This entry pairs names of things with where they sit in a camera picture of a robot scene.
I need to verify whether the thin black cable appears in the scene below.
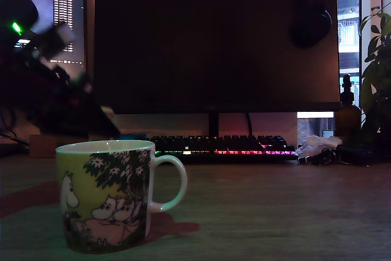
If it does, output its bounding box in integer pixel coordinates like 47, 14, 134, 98
0, 114, 18, 138
0, 132, 31, 148

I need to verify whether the black over-ear headphones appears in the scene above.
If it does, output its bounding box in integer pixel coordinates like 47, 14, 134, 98
289, 0, 333, 50

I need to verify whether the green leafy houseplant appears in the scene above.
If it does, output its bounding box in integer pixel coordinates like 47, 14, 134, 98
359, 4, 391, 136

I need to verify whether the large dark computer monitor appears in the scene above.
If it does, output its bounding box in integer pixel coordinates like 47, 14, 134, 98
92, 0, 342, 115

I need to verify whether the blue flat box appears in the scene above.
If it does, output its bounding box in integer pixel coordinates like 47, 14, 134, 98
120, 133, 147, 141

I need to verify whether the black key bunch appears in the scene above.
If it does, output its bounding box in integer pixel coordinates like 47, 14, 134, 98
310, 147, 338, 166

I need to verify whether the lit computer monitor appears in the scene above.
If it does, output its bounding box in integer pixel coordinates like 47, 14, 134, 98
0, 0, 89, 109

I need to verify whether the brown dropper bottle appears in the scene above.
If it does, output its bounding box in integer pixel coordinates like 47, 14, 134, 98
334, 73, 362, 138

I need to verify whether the black monitor stand post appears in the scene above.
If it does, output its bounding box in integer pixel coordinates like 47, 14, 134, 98
208, 112, 220, 138

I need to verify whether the crumpled white tissue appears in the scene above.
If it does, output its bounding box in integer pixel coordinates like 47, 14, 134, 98
294, 135, 343, 155

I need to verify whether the cartoon print ceramic mug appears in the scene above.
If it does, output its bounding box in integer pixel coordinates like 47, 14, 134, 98
54, 139, 188, 255

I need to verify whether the dark flat pouch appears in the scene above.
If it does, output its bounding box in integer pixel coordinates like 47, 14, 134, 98
335, 144, 379, 166

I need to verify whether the black backlit keyboard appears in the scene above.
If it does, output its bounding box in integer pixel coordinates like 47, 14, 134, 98
134, 134, 299, 164

